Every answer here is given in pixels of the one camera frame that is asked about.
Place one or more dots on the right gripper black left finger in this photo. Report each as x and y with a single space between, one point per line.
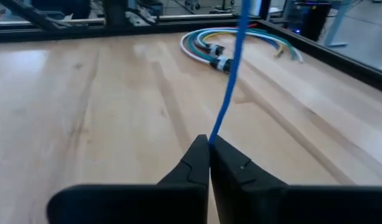
132 205

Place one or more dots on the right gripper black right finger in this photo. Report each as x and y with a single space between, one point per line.
287 205

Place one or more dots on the black computer tower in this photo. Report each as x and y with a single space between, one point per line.
315 21

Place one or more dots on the white tower unit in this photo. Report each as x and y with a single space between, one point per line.
256 6

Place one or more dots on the black table edge rail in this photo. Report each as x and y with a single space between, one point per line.
349 67

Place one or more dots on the black diagonal frame brace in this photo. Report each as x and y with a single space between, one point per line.
29 14

